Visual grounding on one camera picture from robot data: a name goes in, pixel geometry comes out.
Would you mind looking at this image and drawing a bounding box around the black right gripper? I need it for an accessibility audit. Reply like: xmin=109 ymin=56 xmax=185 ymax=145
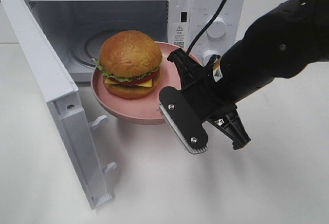
xmin=167 ymin=48 xmax=274 ymax=150

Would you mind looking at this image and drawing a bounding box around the pink round plate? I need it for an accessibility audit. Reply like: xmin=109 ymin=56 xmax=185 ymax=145
xmin=90 ymin=42 xmax=181 ymax=125

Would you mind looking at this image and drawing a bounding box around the toy hamburger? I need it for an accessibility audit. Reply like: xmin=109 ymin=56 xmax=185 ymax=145
xmin=96 ymin=30 xmax=162 ymax=99

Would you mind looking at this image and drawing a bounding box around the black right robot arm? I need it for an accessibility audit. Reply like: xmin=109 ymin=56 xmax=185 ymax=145
xmin=159 ymin=0 xmax=328 ymax=154

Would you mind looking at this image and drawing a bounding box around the lower white timer knob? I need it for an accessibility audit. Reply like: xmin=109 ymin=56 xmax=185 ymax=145
xmin=202 ymin=49 xmax=221 ymax=67

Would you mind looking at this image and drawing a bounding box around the upper white power knob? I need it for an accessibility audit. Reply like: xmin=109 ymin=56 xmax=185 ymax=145
xmin=206 ymin=15 xmax=227 ymax=39

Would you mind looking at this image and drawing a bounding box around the white microwave oven body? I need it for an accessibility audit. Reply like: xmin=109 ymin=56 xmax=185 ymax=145
xmin=27 ymin=0 xmax=244 ymax=82

